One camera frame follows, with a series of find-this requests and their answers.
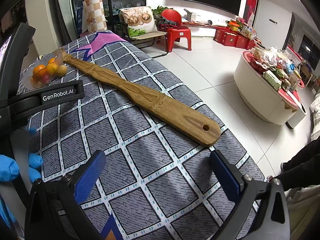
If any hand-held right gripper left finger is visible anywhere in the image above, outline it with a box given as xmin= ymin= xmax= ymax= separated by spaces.
xmin=24 ymin=150 xmax=108 ymax=240

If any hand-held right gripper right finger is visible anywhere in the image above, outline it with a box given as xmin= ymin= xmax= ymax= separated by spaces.
xmin=209 ymin=149 xmax=293 ymax=240

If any clear plastic fruit bag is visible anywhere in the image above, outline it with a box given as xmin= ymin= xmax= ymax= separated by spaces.
xmin=28 ymin=51 xmax=69 ymax=89

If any person's left hand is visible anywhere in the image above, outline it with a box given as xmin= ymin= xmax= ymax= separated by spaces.
xmin=0 ymin=127 xmax=43 ymax=228

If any mandarin orange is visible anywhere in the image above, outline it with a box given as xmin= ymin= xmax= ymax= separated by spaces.
xmin=32 ymin=65 xmax=47 ymax=80
xmin=47 ymin=58 xmax=58 ymax=75

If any grey checked star-print cloth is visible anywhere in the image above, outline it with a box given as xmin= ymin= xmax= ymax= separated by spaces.
xmin=17 ymin=30 xmax=265 ymax=240

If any person's dark trouser leg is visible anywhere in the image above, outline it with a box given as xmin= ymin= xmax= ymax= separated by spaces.
xmin=274 ymin=137 xmax=320 ymax=188

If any round white table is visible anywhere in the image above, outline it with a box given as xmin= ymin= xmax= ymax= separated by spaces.
xmin=234 ymin=50 xmax=307 ymax=125

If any beige cloth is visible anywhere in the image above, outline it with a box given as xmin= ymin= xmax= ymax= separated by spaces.
xmin=285 ymin=185 xmax=320 ymax=240

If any white waste bin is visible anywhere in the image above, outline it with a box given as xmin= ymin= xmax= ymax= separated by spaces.
xmin=287 ymin=104 xmax=307 ymax=130

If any long wooden paddle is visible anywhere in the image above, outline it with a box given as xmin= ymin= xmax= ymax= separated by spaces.
xmin=57 ymin=49 xmax=221 ymax=147

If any red round table mat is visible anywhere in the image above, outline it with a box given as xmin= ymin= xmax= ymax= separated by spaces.
xmin=241 ymin=50 xmax=304 ymax=109

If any checkered paper bag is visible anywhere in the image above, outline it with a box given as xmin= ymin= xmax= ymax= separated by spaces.
xmin=82 ymin=0 xmax=108 ymax=34

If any pile of snack packets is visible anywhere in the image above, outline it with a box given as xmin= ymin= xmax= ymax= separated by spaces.
xmin=250 ymin=46 xmax=304 ymax=92

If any red gift box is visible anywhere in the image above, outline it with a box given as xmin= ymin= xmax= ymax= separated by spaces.
xmin=224 ymin=31 xmax=238 ymax=47
xmin=236 ymin=34 xmax=252 ymax=50
xmin=214 ymin=27 xmax=227 ymax=44

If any cartoon print cushion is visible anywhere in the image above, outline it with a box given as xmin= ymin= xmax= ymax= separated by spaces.
xmin=120 ymin=6 xmax=157 ymax=37

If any red plastic chair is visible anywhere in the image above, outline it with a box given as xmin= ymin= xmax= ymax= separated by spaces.
xmin=160 ymin=9 xmax=192 ymax=53

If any pile of colourful packages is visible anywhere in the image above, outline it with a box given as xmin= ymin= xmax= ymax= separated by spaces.
xmin=226 ymin=16 xmax=258 ymax=39

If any black folding chair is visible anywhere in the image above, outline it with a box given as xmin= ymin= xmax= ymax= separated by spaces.
xmin=117 ymin=7 xmax=173 ymax=58

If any dark cloth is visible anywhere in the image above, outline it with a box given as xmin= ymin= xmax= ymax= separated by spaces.
xmin=156 ymin=17 xmax=187 ymax=29

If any green potted plant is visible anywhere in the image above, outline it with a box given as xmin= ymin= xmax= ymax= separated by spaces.
xmin=151 ymin=5 xmax=170 ymax=18

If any small cardboard box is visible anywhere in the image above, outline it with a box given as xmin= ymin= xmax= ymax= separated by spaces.
xmin=184 ymin=9 xmax=198 ymax=22

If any red wall hanging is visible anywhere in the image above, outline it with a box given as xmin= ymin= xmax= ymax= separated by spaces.
xmin=246 ymin=0 xmax=259 ymax=23

